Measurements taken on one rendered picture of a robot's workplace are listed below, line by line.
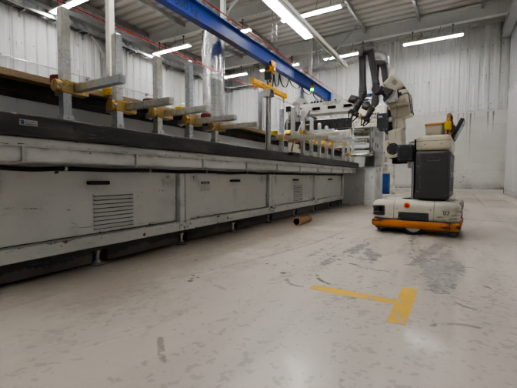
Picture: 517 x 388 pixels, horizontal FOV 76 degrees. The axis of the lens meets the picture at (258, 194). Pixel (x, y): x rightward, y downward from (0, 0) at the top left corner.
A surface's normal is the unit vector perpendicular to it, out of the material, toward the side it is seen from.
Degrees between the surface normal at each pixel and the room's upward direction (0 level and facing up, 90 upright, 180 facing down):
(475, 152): 90
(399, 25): 90
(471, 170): 90
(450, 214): 90
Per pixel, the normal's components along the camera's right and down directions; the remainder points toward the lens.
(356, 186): -0.51, 0.04
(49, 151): 0.86, 0.03
